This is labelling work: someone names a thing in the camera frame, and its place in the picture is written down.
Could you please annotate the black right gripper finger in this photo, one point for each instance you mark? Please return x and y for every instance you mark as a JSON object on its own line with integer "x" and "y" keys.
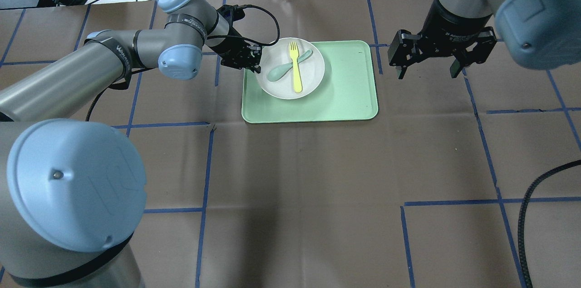
{"x": 401, "y": 71}
{"x": 456, "y": 68}

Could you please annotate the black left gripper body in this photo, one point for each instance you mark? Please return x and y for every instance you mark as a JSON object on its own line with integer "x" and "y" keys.
{"x": 228, "y": 48}

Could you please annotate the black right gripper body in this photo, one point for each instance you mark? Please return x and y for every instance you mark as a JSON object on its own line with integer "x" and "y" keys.
{"x": 450, "y": 22}

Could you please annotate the teal plastic spoon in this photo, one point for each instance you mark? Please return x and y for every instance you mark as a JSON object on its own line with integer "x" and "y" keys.
{"x": 278, "y": 72}

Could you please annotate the yellow plastic fork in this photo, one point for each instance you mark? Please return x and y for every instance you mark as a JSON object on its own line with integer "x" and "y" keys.
{"x": 296, "y": 78}

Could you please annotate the white round plate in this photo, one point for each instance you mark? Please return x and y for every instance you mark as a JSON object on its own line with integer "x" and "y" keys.
{"x": 311, "y": 69}

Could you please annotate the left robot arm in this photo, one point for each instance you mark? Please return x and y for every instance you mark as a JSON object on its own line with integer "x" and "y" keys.
{"x": 72, "y": 192}

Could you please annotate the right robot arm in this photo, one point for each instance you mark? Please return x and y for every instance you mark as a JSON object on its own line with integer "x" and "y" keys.
{"x": 539, "y": 34}

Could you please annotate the light green tray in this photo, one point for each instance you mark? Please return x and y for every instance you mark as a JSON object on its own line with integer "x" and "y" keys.
{"x": 347, "y": 91}

